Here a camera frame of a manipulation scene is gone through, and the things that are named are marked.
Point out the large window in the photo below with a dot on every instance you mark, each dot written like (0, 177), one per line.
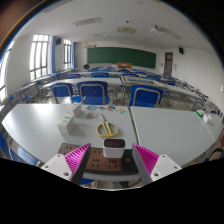
(39, 56)

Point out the orange lectern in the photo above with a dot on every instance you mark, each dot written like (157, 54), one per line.
(124, 65)

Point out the blue curtain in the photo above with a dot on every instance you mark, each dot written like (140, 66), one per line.
(73, 55)
(53, 55)

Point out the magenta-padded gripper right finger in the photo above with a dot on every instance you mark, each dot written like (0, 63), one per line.
(166, 166)

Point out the rows of white desks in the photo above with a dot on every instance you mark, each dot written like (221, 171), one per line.
(86, 81)

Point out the white ceiling projector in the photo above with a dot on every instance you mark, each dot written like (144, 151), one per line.
(156, 29)

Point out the green chalkboard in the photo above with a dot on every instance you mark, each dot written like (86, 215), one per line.
(120, 56)

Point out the brown door with window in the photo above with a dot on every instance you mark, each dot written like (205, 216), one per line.
(168, 64)

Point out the ceiling light panels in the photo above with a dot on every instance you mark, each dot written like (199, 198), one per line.
(88, 21)

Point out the plain white box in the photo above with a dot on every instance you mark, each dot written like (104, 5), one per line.
(79, 110)

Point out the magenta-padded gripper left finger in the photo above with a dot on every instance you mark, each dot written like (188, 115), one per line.
(56, 166)

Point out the white charger with dark face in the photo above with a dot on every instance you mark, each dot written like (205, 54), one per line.
(113, 151)

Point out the black wall speaker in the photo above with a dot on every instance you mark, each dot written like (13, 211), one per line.
(58, 41)
(181, 50)

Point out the green and white box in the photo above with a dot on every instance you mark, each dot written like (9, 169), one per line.
(200, 113)

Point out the white box with coloured stickers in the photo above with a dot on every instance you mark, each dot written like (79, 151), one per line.
(66, 125)

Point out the small colourful card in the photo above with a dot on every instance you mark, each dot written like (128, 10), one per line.
(110, 108)
(101, 108)
(120, 110)
(91, 108)

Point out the narrow window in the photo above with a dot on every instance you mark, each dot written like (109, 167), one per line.
(67, 53)

